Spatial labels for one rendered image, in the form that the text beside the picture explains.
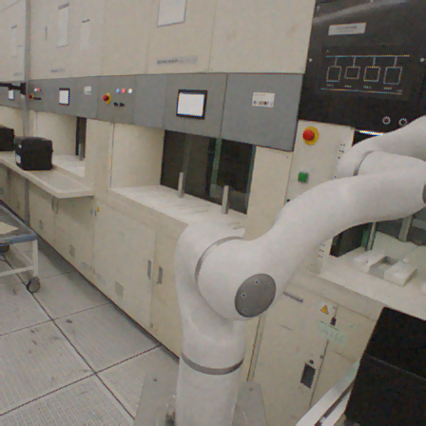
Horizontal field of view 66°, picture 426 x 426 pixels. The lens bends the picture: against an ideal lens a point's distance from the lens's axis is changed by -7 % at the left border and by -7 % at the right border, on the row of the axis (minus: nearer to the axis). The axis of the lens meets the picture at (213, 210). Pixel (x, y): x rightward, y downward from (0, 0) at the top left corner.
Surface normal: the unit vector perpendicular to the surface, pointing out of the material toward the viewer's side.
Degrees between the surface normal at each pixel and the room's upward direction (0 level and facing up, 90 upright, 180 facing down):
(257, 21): 90
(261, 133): 90
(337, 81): 90
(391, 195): 100
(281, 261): 67
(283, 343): 90
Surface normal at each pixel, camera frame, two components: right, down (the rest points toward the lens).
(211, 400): 0.11, 0.26
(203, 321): 0.02, -0.73
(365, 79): -0.70, 0.11
